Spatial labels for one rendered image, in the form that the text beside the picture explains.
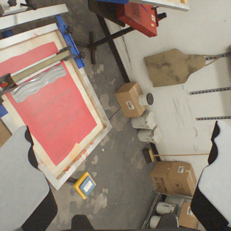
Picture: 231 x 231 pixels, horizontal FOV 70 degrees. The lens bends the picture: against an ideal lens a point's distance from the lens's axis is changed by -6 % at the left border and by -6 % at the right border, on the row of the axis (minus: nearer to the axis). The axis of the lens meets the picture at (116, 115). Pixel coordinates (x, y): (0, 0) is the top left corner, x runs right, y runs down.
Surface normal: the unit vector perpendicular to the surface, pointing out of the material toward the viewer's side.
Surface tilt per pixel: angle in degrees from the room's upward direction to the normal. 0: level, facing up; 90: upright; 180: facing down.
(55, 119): 0
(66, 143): 0
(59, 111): 0
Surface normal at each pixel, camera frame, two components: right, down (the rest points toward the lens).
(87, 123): 0.77, -0.06
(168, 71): -0.58, 0.10
